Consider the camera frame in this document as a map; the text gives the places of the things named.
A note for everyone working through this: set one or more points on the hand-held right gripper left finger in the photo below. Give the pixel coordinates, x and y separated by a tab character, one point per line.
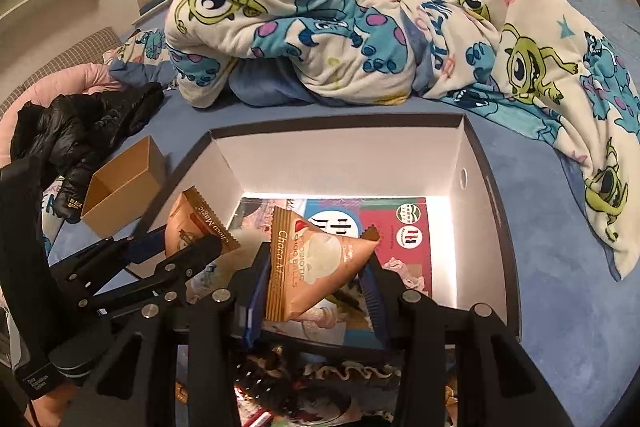
252	302

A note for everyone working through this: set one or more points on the brown triangular snack packet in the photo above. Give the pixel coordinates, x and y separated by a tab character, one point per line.
200	222
310	267

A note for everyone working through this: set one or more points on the small brown cardboard box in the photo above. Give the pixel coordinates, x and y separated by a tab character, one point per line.
150	172

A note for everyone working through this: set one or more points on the black shoe box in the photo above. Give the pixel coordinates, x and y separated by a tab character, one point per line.
350	157

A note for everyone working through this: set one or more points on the black hair comb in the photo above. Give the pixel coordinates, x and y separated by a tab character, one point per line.
265	372

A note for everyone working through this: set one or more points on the cartoon printed blanket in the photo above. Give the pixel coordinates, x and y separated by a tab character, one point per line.
325	7

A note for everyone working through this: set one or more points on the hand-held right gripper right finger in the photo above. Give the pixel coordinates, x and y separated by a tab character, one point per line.
375	302

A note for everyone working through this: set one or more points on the pink cloth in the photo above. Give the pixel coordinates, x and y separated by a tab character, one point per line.
85	77

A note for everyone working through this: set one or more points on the white blue printed pillow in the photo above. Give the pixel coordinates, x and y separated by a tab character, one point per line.
52	212

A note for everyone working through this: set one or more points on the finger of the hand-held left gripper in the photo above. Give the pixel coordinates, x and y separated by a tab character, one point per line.
197	254
142	246

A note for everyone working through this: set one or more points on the pastel printed booklet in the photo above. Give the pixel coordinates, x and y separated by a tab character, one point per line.
252	214

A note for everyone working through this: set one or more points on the grey checked cushion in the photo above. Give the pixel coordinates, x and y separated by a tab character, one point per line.
70	54

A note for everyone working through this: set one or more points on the red green printed card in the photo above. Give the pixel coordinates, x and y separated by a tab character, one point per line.
400	232

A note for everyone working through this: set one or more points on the black puffer jacket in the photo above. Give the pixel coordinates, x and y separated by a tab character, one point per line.
65	127

